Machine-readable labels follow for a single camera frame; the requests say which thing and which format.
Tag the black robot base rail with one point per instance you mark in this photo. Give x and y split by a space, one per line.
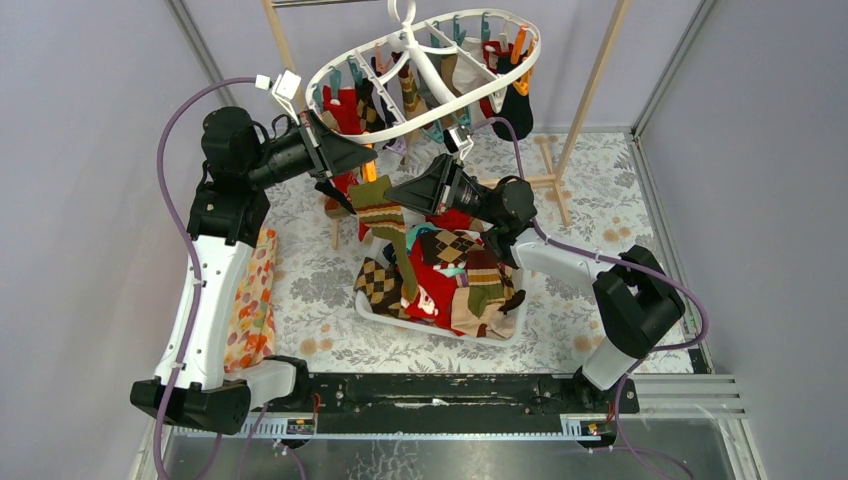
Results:
451 404

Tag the olive striped long sock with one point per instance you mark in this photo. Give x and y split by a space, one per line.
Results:
385 218

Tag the dark brown argyle sock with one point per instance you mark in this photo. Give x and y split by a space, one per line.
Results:
447 249

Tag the patchwork brown green sock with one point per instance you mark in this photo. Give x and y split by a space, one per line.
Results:
482 305

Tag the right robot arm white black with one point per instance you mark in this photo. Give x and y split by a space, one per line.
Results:
638 304

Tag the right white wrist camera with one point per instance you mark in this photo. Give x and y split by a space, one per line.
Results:
458 141

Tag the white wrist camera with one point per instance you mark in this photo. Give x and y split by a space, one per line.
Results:
282 90
458 141

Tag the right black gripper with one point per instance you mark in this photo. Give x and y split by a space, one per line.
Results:
435 190

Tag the red snowflake christmas sock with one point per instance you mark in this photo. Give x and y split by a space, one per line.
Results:
343 183

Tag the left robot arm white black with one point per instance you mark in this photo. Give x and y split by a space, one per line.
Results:
190 387

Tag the red hanging sock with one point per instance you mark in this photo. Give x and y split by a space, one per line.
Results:
342 107

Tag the white laundry basket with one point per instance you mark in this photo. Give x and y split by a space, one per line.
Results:
383 251

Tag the dark navy sock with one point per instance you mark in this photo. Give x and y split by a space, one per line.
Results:
516 108

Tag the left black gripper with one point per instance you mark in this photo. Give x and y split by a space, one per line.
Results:
315 151

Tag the floral grey table mat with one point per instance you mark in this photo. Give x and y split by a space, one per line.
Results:
599 203

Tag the red santa sock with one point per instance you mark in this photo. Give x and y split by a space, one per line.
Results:
433 300

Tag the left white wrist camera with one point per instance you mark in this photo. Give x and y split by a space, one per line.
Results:
282 90

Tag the orange leaf patterned cloth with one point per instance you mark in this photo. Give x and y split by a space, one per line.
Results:
251 332

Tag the white round clip hanger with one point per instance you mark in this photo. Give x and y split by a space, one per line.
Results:
411 94

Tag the red sock behind basket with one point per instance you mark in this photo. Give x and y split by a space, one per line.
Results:
451 220

